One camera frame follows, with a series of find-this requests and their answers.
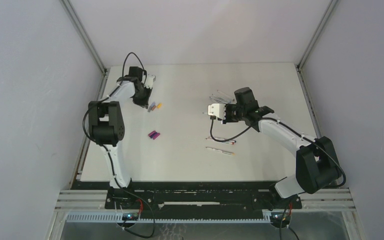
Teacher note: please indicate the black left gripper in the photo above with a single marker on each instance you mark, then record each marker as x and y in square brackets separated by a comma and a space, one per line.
[143, 103]

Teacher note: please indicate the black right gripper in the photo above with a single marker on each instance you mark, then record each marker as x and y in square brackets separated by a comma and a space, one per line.
[227, 119]

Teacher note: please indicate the white red marker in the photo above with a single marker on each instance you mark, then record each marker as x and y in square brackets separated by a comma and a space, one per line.
[230, 142]

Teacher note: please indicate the white yellow marker pen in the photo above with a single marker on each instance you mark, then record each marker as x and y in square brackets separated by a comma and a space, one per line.
[220, 151]

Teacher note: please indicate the white green marker pen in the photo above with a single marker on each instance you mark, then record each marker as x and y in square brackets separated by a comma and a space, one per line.
[218, 100]

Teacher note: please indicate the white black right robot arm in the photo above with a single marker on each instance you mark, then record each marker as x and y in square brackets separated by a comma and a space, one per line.
[316, 161]

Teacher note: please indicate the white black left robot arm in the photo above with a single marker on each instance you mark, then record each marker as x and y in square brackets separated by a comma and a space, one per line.
[106, 127]

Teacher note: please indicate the right controller board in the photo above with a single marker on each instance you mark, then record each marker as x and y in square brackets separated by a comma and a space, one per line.
[279, 218]

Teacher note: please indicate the controller board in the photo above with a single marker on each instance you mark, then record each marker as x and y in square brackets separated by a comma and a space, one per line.
[130, 217]
[279, 218]

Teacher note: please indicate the left controller board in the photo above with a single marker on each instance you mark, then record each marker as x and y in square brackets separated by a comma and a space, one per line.
[130, 217]

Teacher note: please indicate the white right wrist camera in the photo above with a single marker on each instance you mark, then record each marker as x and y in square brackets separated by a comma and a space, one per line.
[217, 110]

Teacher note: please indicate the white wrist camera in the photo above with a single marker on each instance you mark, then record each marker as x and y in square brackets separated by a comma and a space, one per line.
[149, 82]
[217, 110]

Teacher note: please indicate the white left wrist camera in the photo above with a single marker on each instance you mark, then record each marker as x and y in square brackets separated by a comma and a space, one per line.
[149, 82]

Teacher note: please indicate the aluminium frame rail left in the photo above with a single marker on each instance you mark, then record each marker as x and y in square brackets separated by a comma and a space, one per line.
[74, 18]

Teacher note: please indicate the aluminium frame rail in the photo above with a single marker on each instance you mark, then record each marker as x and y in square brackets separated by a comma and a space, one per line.
[300, 66]
[74, 18]

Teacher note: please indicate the aluminium frame rail right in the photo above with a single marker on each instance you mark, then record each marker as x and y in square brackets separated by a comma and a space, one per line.
[300, 66]

